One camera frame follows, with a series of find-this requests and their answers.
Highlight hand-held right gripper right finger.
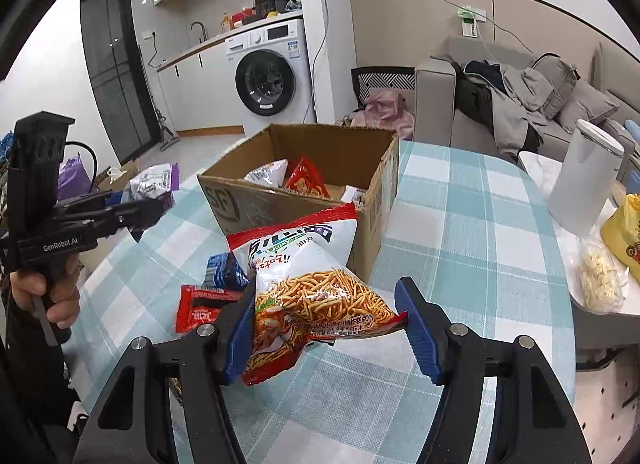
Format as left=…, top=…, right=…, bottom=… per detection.
left=394, top=275, right=593, bottom=464

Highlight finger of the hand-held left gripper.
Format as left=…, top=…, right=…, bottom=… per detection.
left=75, top=197, right=173, bottom=241
left=54, top=193, right=126, bottom=219

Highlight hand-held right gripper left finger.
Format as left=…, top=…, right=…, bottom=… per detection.
left=82, top=288, right=258, bottom=464

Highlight purple white snack packet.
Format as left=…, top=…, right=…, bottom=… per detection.
left=122, top=163, right=180, bottom=205

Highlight large red snack packet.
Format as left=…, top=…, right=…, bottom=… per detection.
left=175, top=285, right=247, bottom=335

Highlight blue snack packet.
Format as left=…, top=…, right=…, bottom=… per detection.
left=202, top=253, right=251, bottom=291

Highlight white orange noodle snack packet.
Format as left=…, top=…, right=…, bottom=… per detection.
left=244, top=159, right=290, bottom=188
left=227, top=201, right=408, bottom=386

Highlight brown cardboard box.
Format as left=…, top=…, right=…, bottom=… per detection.
left=196, top=123, right=401, bottom=284

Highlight red noodle snack packet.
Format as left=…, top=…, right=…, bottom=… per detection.
left=284, top=155, right=332, bottom=199

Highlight person's left forearm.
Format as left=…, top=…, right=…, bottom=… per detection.
left=0, top=289, right=86, bottom=464

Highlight clear bag of snacks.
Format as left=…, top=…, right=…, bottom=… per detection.
left=575, top=237, right=628, bottom=315

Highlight person's left hand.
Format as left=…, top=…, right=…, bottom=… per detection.
left=12, top=269, right=82, bottom=337

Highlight cat-print cardboard box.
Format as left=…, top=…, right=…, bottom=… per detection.
left=95, top=159, right=142, bottom=192

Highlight purple bag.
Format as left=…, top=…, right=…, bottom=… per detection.
left=57, top=154, right=93, bottom=200

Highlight stick vacuum cleaner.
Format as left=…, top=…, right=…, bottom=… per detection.
left=137, top=44, right=182, bottom=152

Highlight teal white checkered tablecloth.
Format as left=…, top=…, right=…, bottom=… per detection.
left=65, top=139, right=576, bottom=464

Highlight dark glass door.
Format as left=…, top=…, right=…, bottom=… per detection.
left=80, top=0, right=161, bottom=165

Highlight white counter cabinets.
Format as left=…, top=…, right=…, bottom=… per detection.
left=157, top=27, right=246, bottom=137

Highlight white washing machine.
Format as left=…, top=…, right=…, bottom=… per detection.
left=225, top=18, right=316, bottom=127

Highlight white cylindrical container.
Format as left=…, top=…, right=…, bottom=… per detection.
left=547, top=119, right=626, bottom=237

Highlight yellow plastic bag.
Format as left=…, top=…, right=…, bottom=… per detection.
left=600, top=193, right=640, bottom=285

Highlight pink bag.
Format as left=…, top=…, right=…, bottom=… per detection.
left=350, top=90, right=416, bottom=141

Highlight grey sofa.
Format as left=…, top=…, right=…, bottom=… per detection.
left=414, top=37, right=640, bottom=165

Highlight black clothes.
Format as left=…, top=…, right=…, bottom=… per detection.
left=452, top=60, right=501, bottom=135

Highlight grey jacket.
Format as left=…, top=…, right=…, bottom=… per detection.
left=492, top=62, right=551, bottom=145

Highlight black white patterned chair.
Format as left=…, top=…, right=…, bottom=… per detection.
left=351, top=67, right=417, bottom=110

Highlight grey pillow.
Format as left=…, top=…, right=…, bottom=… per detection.
left=532, top=54, right=581, bottom=120
left=555, top=79, right=621, bottom=134

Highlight black cable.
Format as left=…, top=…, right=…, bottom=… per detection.
left=65, top=141, right=98, bottom=195

